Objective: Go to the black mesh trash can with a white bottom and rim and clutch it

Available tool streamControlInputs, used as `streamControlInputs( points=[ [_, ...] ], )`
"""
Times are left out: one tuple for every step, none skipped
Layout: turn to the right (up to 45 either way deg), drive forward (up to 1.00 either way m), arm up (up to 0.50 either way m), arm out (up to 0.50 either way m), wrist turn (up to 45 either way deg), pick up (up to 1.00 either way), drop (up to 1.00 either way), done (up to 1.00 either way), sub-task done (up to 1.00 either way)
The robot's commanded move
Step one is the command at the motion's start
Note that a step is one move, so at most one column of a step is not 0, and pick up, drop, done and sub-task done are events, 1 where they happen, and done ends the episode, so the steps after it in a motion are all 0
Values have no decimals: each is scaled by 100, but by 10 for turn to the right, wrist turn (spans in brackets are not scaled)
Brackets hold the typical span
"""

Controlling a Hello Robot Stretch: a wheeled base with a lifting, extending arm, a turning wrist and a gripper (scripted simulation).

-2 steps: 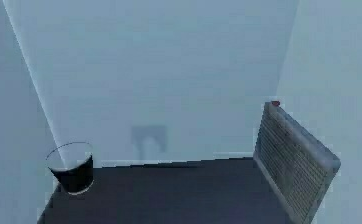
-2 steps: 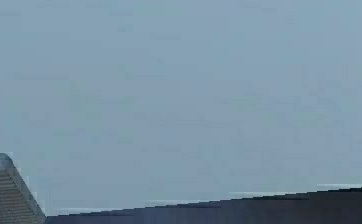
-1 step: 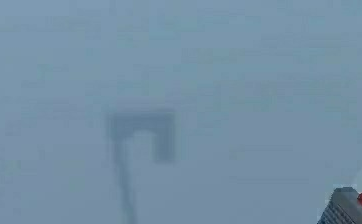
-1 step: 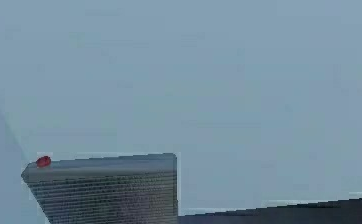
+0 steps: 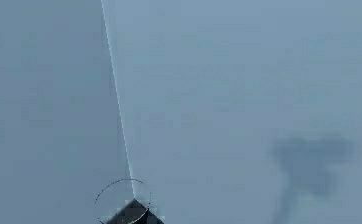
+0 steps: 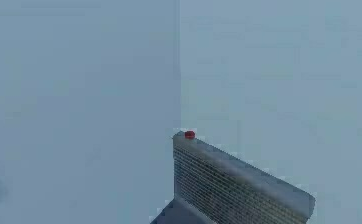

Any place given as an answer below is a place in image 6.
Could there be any black mesh trash can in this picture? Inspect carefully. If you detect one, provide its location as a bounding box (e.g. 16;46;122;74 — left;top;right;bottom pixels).
150;130;317;224

